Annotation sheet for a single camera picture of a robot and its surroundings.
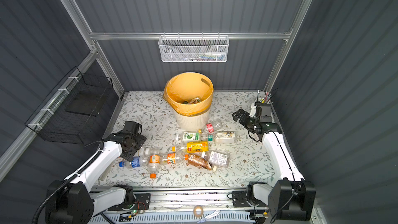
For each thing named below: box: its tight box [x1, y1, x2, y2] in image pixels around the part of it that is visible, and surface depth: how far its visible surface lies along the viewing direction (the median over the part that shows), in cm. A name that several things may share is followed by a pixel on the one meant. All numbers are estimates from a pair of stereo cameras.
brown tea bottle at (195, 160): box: [183, 154, 212, 171], surface depth 83 cm
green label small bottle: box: [175, 131, 203, 142], surface depth 93 cm
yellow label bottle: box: [180, 141, 209, 153], surface depth 88 cm
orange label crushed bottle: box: [160, 152, 185, 165], surface depth 85 cm
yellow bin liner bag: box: [163, 72, 215, 117], surface depth 92 cm
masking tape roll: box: [193, 204, 204, 218], surface depth 72 cm
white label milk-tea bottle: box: [214, 131, 236, 144], surface depth 93 cm
